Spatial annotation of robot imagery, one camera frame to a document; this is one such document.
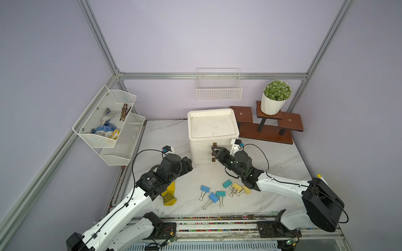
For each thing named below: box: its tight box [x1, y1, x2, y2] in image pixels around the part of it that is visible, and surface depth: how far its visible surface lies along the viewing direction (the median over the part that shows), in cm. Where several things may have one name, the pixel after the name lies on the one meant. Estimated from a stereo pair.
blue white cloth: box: [91, 107, 120, 140], surface depth 73 cm
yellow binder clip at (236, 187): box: [228, 182, 243, 198], surface depth 88 cm
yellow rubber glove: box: [161, 180, 177, 207], surface depth 83 cm
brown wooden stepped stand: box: [230, 100, 304, 145], surface depth 110 cm
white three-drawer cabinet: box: [187, 108, 240, 166], surface depth 87 cm
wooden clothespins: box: [119, 103, 132, 122], surface depth 83 cm
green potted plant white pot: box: [260, 80, 293, 116], surface depth 85 cm
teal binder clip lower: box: [215, 190, 227, 207], surface depth 88 cm
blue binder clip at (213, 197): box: [202, 191, 220, 211], surface depth 84 cm
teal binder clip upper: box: [222, 179, 233, 189], surface depth 90 cm
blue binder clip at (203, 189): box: [198, 184, 211, 201], surface depth 88 cm
